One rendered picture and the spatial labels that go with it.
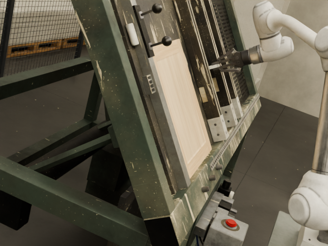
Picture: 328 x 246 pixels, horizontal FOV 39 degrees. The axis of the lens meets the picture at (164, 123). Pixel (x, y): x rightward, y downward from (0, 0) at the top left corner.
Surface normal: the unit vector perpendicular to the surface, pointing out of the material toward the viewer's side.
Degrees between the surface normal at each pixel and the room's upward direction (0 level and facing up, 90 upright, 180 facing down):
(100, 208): 0
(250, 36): 90
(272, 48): 94
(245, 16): 90
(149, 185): 90
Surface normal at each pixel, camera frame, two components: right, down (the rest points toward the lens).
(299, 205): -0.88, 0.04
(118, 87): -0.32, 0.25
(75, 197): 0.27, -0.90
